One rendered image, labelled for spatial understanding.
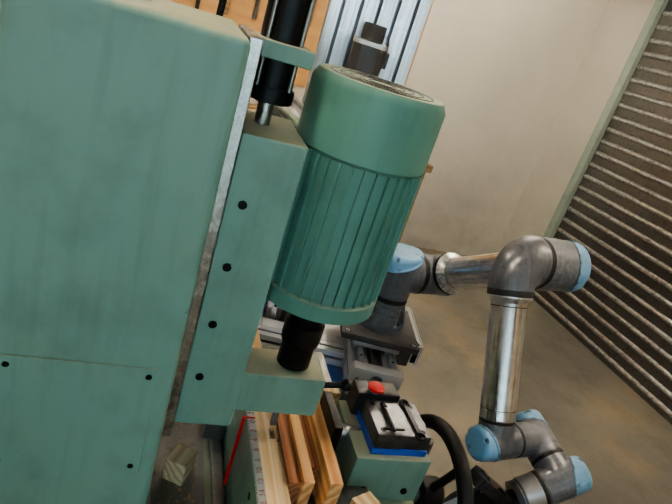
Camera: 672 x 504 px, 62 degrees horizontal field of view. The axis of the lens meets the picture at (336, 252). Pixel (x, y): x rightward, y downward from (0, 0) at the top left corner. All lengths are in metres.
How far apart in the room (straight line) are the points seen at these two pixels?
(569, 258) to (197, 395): 0.84
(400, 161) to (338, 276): 0.17
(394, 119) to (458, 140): 4.03
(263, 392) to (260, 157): 0.37
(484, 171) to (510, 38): 1.04
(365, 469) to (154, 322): 0.44
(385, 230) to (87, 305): 0.36
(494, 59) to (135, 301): 4.18
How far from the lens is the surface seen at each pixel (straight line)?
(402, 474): 1.00
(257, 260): 0.71
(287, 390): 0.87
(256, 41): 0.63
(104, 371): 0.74
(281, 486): 0.89
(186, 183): 0.62
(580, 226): 4.58
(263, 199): 0.67
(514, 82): 4.80
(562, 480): 1.35
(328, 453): 0.91
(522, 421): 1.38
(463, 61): 4.54
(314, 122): 0.69
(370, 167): 0.67
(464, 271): 1.51
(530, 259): 1.23
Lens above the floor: 1.57
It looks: 22 degrees down
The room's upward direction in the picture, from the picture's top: 18 degrees clockwise
